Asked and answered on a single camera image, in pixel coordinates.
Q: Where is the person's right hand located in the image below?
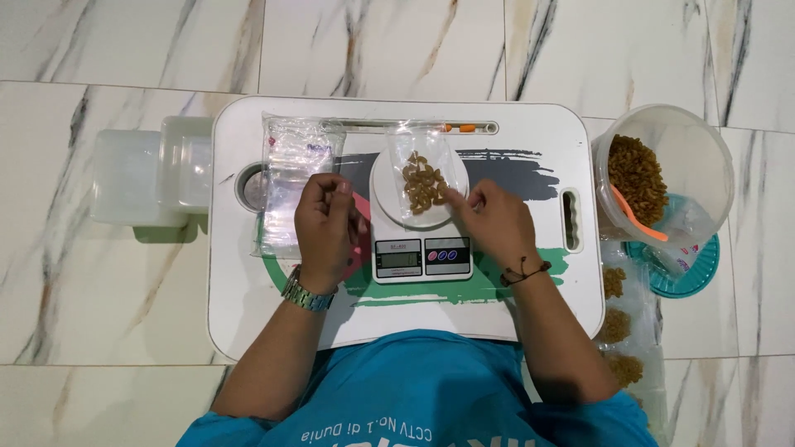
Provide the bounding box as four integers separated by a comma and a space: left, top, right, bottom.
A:
441, 179, 542, 272

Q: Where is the person's left hand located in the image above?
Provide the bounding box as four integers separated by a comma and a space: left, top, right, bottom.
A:
293, 172, 369, 294

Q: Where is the small clear plastic bag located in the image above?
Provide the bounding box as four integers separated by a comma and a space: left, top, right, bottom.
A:
385, 122, 462, 217

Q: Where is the silver metal wristwatch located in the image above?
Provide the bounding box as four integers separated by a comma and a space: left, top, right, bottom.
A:
280, 264, 340, 313

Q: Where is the pack of empty clear bags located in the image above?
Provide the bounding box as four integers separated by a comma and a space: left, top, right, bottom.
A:
251, 113, 347, 260

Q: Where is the macaroni portion in bag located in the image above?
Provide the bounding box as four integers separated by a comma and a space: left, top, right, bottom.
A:
401, 151, 449, 216

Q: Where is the white digital kitchen scale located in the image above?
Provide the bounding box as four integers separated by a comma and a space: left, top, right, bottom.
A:
369, 145, 475, 285

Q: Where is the white lap table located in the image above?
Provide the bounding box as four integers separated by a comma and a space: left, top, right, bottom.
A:
207, 95, 607, 363

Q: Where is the filled macaroni bag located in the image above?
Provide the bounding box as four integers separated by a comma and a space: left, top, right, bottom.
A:
600, 348, 665, 392
599, 261, 647, 303
595, 304, 653, 347

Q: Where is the orange plastic scoop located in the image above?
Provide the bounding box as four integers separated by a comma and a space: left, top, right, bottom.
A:
610, 184, 670, 243

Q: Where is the heap of dry macaroni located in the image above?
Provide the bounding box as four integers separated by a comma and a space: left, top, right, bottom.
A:
607, 134, 670, 228

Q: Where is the translucent white plastic box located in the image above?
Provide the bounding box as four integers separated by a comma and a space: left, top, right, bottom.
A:
158, 115, 216, 216
91, 128, 188, 228

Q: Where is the crumpled clear plastic wrapper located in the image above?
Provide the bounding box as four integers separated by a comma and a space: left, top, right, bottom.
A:
643, 195, 716, 281

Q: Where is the person's teal shirt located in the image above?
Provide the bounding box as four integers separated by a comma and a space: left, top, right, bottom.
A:
176, 329, 660, 447

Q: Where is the teal plastic lid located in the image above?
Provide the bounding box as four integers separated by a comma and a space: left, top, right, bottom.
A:
624, 193, 722, 299

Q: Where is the large clear plastic tub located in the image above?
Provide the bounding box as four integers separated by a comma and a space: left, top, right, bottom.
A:
592, 103, 736, 250

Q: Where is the black cord bracelet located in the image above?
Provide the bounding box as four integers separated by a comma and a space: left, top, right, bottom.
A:
499, 256, 553, 288

